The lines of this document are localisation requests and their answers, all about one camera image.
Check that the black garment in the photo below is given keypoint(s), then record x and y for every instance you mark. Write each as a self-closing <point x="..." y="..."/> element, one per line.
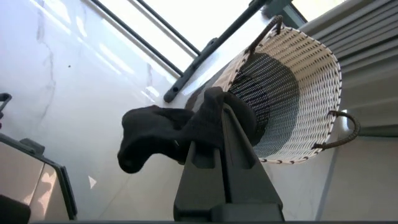
<point x="149" y="130"/>

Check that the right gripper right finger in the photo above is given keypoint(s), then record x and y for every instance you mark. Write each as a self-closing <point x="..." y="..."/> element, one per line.
<point x="248" y="186"/>

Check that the window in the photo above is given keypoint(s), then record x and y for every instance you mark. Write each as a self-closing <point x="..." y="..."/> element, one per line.
<point x="289" y="14"/>

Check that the black clothes rack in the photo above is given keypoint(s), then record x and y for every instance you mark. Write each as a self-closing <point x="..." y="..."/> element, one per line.
<point x="199" y="60"/>

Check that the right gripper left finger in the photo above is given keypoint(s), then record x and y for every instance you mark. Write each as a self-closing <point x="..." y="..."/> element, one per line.
<point x="199" y="186"/>

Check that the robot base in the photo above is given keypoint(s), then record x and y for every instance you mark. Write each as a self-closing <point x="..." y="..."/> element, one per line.
<point x="18" y="174"/>

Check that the beige curtain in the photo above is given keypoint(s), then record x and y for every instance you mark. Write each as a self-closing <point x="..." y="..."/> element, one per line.
<point x="367" y="37"/>

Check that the white laundry basket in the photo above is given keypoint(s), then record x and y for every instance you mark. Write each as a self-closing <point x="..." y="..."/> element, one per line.
<point x="311" y="77"/>

